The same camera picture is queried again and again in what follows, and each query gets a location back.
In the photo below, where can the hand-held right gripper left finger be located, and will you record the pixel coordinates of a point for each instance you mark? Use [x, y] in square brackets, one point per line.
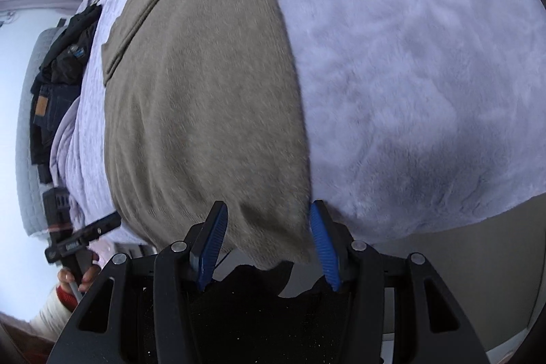
[211, 244]

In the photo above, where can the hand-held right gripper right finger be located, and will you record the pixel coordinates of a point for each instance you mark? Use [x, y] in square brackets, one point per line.
[324, 244]

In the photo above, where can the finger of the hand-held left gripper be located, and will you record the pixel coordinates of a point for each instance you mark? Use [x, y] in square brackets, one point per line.
[102, 224]

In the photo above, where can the brown knit sweater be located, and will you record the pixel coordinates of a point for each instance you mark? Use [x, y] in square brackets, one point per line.
[192, 91]

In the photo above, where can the person's left forearm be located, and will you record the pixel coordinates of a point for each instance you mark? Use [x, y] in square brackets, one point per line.
[51, 317]

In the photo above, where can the person's left hand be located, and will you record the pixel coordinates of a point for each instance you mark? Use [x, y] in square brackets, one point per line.
[91, 264]

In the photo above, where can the grey quilted headboard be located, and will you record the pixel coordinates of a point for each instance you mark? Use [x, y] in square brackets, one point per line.
[25, 133]

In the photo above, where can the dark blue jeans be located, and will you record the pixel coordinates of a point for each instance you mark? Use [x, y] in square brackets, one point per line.
[55, 112]

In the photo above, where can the beige bed base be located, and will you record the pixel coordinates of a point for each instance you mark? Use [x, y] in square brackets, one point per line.
[469, 261]

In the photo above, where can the black jacket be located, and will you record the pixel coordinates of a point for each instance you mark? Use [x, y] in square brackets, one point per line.
[64, 57]

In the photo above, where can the lavender fleece blanket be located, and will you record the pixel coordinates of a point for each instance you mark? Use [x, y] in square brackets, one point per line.
[405, 69]

